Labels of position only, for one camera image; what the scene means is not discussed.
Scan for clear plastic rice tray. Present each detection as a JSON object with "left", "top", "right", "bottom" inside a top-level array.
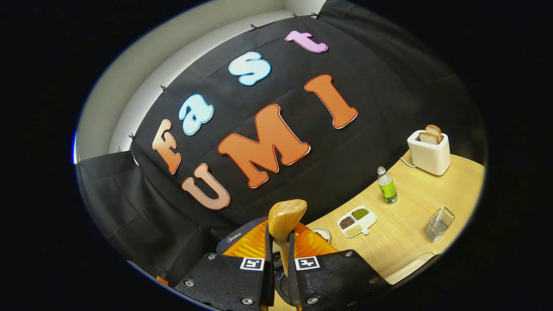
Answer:
[{"left": 384, "top": 253, "right": 437, "bottom": 285}]

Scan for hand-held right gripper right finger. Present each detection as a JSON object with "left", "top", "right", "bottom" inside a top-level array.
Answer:
[{"left": 286, "top": 219, "right": 391, "bottom": 311}]

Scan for black rice cooker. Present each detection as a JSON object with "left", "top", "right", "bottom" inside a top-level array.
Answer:
[{"left": 215, "top": 216, "right": 299, "bottom": 307}]

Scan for green label drink bottle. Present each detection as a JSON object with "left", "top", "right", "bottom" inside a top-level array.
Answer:
[{"left": 377, "top": 166, "right": 398, "bottom": 204}]

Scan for white toaster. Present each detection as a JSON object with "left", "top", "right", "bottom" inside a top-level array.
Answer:
[{"left": 407, "top": 130, "right": 451, "bottom": 176}]

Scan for wooden spoon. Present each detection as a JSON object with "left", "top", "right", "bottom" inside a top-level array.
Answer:
[{"left": 268, "top": 199, "right": 308, "bottom": 277}]

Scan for small round plate red food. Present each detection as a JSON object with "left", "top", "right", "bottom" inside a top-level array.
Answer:
[{"left": 309, "top": 227, "right": 331, "bottom": 244}]

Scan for metal wire chopstick holder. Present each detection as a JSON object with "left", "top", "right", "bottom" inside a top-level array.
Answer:
[{"left": 426, "top": 206, "right": 455, "bottom": 242}]

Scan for white divided bean dish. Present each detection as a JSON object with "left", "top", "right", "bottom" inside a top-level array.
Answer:
[{"left": 337, "top": 206, "right": 377, "bottom": 238}]

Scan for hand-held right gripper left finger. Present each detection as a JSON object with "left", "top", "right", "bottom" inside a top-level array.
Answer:
[{"left": 174, "top": 218, "right": 275, "bottom": 311}]

